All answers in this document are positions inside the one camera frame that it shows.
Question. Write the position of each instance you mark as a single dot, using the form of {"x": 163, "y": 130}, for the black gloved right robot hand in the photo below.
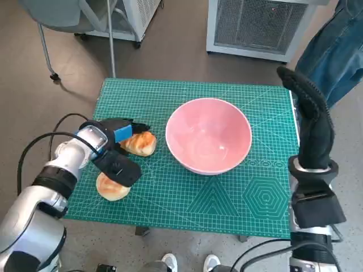
{"x": 314, "y": 136}

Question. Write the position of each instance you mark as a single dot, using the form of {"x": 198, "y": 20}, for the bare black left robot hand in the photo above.
{"x": 113, "y": 127}

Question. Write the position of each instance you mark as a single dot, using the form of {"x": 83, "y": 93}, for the oblong toy bread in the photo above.
{"x": 141, "y": 143}

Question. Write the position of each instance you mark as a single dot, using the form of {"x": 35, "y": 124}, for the round toy bread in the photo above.
{"x": 109, "y": 190}

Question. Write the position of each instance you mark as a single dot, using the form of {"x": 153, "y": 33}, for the pink bowl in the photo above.
{"x": 207, "y": 133}

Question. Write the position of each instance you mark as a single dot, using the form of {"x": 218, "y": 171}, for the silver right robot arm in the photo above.
{"x": 312, "y": 175}

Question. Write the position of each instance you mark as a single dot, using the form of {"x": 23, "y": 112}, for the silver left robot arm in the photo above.
{"x": 68, "y": 156}

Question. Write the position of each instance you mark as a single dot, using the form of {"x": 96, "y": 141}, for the silver metal pole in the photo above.
{"x": 111, "y": 37}

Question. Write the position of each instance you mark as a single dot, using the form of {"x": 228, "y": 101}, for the green cutting mat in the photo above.
{"x": 170, "y": 198}

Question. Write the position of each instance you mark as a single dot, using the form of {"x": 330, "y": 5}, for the white cabinet on casters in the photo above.
{"x": 141, "y": 17}

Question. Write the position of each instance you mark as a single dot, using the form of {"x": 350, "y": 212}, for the white cabinet with mesh panel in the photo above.
{"x": 255, "y": 25}

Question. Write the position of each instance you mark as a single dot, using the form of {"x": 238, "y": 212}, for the grey chair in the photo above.
{"x": 56, "y": 14}

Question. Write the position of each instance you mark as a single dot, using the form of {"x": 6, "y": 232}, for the small black device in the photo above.
{"x": 107, "y": 268}

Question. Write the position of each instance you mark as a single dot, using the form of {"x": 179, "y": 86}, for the white foot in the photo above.
{"x": 211, "y": 262}
{"x": 170, "y": 262}

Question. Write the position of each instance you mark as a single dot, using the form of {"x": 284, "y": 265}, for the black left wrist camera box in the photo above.
{"x": 119, "y": 170}

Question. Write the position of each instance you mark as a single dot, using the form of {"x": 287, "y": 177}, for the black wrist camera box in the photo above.
{"x": 320, "y": 209}
{"x": 119, "y": 170}

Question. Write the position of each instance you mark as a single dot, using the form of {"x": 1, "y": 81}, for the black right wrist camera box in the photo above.
{"x": 320, "y": 209}

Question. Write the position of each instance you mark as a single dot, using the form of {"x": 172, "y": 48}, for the dark table leg bracket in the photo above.
{"x": 141, "y": 231}
{"x": 244, "y": 238}

